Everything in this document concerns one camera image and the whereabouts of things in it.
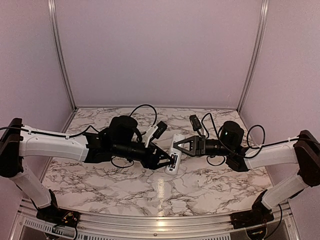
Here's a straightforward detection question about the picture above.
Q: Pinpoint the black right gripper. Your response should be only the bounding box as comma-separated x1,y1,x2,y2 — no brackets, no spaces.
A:
173,134,233,157

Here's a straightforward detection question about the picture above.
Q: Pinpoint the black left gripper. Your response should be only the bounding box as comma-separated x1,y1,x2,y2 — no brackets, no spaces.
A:
113,140,176,170

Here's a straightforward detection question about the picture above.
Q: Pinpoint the white remote control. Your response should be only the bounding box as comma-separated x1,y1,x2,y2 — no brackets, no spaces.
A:
164,133,184,176

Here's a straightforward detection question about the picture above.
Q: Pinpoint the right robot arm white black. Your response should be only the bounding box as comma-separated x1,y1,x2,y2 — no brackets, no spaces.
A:
173,121,320,224

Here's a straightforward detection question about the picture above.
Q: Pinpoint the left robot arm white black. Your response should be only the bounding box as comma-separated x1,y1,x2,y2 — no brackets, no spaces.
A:
0,115,174,223

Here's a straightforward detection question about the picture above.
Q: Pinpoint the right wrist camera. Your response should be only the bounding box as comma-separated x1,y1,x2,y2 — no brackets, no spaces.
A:
189,114,206,138

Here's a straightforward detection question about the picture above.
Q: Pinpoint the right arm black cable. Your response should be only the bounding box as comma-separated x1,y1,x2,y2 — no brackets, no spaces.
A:
199,112,311,218

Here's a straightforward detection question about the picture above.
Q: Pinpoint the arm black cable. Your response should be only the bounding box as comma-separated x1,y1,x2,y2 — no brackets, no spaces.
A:
0,103,158,168
199,112,311,218

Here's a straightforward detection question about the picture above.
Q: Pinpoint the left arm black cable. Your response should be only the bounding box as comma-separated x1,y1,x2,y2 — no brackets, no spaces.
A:
0,103,158,168

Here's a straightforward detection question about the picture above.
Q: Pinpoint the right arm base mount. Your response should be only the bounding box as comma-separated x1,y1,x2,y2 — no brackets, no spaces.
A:
230,207,275,229

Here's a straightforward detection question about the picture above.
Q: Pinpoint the front aluminium rail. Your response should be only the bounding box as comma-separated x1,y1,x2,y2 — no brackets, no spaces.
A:
9,199,301,240

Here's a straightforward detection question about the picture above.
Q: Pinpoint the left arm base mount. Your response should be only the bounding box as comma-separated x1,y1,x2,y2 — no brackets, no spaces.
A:
36,207,80,228

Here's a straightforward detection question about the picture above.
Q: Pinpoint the right aluminium frame post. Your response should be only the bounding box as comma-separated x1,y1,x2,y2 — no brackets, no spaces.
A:
236,0,270,114

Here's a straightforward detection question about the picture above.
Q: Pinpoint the aluminium frame post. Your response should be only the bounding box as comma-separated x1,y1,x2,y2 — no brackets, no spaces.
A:
236,0,270,114
47,0,77,112

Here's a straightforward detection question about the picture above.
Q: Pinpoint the left aluminium frame post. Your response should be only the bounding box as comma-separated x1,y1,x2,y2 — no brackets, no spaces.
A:
47,0,77,112

